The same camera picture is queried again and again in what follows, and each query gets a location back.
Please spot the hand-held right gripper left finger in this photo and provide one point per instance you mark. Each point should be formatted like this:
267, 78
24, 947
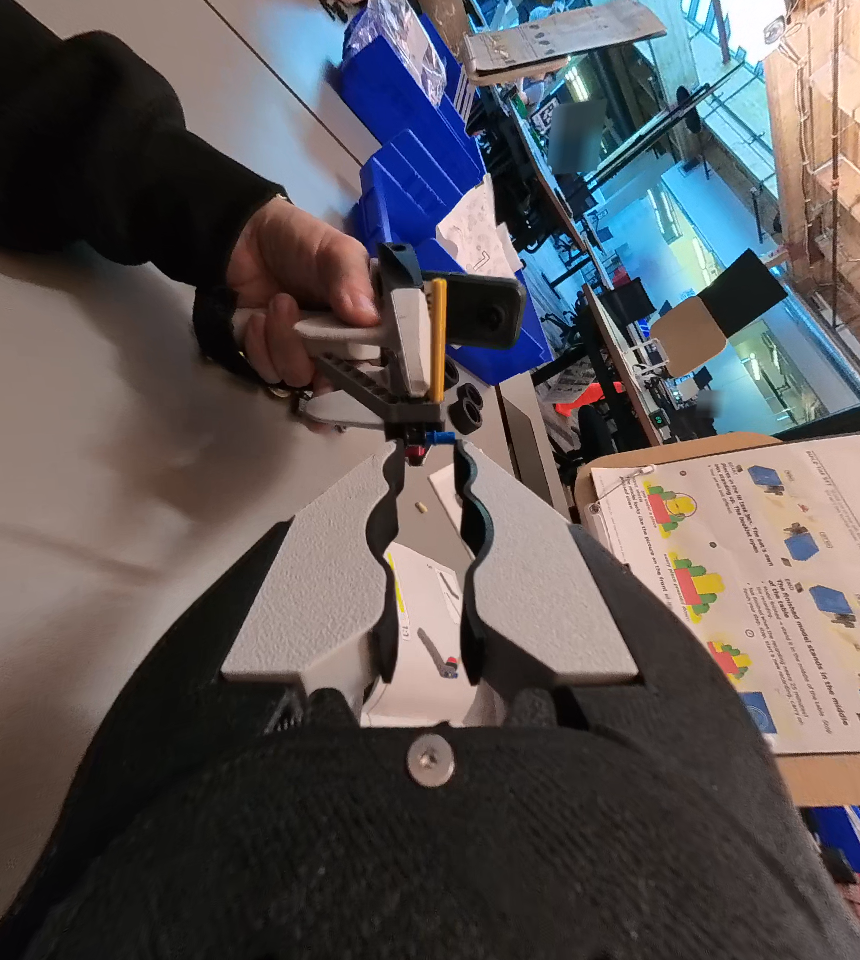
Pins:
310, 600

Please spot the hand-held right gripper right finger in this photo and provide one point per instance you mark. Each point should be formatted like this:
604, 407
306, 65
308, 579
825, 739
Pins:
542, 600

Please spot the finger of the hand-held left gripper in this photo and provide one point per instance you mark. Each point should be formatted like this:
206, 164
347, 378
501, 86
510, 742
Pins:
409, 337

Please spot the yellow lego axle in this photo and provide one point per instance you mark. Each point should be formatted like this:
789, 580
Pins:
438, 337

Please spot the dark grey lego beam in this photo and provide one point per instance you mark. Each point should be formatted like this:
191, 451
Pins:
377, 390

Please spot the blue lego pin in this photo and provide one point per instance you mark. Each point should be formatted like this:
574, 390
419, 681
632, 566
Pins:
441, 436

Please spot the person's left forearm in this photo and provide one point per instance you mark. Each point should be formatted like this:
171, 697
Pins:
84, 150

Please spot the lego instruction booklet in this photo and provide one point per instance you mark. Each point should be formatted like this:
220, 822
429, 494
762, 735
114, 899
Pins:
430, 600

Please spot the person's left hand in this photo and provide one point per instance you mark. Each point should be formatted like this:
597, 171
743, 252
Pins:
295, 255

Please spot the black rubber tire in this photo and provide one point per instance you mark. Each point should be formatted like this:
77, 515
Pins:
451, 373
467, 418
470, 395

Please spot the white paper in bin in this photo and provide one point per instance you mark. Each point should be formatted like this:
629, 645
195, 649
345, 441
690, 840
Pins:
475, 232

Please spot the orange object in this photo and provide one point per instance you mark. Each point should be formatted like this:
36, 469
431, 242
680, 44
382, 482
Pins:
587, 401

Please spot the illustrated instruction sheet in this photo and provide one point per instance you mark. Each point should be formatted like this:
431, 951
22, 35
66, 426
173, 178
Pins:
775, 585

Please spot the black and tan panel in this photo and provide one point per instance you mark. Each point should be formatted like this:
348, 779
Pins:
730, 307

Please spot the open paper manual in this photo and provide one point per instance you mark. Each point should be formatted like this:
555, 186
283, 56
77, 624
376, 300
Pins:
550, 37

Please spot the clear plastic bag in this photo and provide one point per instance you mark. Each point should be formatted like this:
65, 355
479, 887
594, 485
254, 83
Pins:
400, 37

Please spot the laminated instruction sheet on cardboard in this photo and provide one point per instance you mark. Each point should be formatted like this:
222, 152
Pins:
850, 780

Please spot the small blue bin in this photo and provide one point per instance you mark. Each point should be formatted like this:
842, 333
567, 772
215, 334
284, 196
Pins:
839, 840

